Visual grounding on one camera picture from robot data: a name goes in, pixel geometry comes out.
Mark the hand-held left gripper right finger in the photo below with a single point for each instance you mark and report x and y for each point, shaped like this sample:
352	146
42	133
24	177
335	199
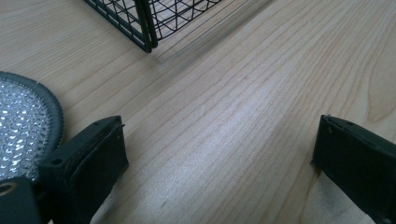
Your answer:
358	168

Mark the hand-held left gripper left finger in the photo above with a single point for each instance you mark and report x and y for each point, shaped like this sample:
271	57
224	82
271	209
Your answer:
84	165

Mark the round silver quilted mat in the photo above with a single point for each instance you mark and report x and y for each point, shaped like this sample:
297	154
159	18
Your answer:
25	127

